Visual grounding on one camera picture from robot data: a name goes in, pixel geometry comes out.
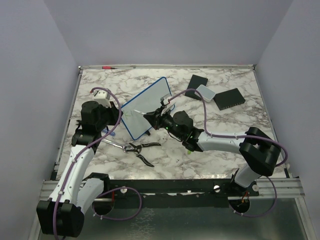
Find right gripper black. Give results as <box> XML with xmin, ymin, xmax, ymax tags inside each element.
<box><xmin>144</xmin><ymin>106</ymin><xmax>184</xmax><ymax>141</ymax></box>

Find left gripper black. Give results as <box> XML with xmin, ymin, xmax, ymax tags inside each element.
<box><xmin>96</xmin><ymin>100</ymin><xmax>123</xmax><ymax>131</ymax></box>

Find white marker pen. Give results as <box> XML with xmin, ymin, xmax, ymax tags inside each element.
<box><xmin>134</xmin><ymin>109</ymin><xmax>146</xmax><ymax>115</ymax></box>

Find blue framed whiteboard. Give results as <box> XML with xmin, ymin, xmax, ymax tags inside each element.
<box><xmin>121</xmin><ymin>76</ymin><xmax>172</xmax><ymax>140</ymax></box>

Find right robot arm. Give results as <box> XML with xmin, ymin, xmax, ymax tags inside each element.
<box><xmin>143</xmin><ymin>107</ymin><xmax>281</xmax><ymax>196</ymax></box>

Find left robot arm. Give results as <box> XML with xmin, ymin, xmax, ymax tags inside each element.
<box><xmin>36</xmin><ymin>100</ymin><xmax>122</xmax><ymax>238</ymax></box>

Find black flat box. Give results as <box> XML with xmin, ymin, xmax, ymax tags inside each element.
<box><xmin>184</xmin><ymin>74</ymin><xmax>208</xmax><ymax>101</ymax></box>

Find white small router box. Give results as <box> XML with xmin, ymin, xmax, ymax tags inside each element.
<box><xmin>194</xmin><ymin>84</ymin><xmax>216</xmax><ymax>103</ymax></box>

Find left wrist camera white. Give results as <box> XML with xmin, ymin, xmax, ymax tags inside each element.
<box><xmin>93</xmin><ymin>90</ymin><xmax>111</xmax><ymax>108</ymax></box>

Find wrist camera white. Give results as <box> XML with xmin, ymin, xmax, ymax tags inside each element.
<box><xmin>93</xmin><ymin>90</ymin><xmax>111</xmax><ymax>108</ymax></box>
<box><xmin>160</xmin><ymin>93</ymin><xmax>175</xmax><ymax>116</ymax></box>

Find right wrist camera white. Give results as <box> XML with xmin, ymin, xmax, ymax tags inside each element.
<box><xmin>160</xmin><ymin>93</ymin><xmax>175</xmax><ymax>116</ymax></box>

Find blue handled cutters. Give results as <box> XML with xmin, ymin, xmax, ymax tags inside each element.
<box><xmin>76</xmin><ymin>120</ymin><xmax>82</xmax><ymax>129</ymax></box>

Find black handled pliers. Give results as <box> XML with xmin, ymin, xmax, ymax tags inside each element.
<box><xmin>125</xmin><ymin>141</ymin><xmax>162</xmax><ymax>168</ymax></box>

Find red pen at back rail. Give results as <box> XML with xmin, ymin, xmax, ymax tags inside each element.
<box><xmin>101</xmin><ymin>66</ymin><xmax>117</xmax><ymax>70</ymax></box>

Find black network switch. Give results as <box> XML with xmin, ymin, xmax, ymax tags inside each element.
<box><xmin>213</xmin><ymin>88</ymin><xmax>246</xmax><ymax>110</ymax></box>

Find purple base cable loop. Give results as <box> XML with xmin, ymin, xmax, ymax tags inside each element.
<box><xmin>91</xmin><ymin>186</ymin><xmax>143</xmax><ymax>221</ymax></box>

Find aluminium table frame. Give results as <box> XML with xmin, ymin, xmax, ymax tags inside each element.
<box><xmin>27</xmin><ymin>63</ymin><xmax>313</xmax><ymax>240</ymax></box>

